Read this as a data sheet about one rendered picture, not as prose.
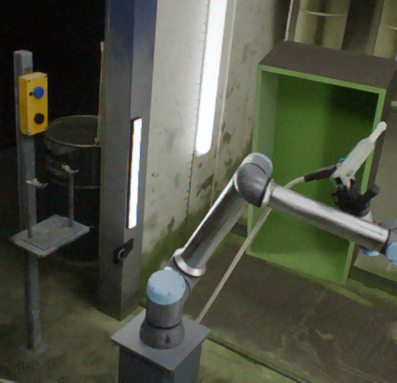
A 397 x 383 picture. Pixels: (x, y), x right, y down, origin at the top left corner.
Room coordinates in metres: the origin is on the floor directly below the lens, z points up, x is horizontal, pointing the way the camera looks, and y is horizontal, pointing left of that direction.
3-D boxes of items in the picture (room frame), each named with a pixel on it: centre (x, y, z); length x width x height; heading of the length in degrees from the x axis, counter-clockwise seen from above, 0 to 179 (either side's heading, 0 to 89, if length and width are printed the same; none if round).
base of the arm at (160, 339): (1.87, 0.09, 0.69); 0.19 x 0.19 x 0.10
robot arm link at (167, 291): (1.88, 0.08, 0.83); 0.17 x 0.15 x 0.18; 164
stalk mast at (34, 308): (2.38, 0.81, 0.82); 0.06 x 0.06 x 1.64; 61
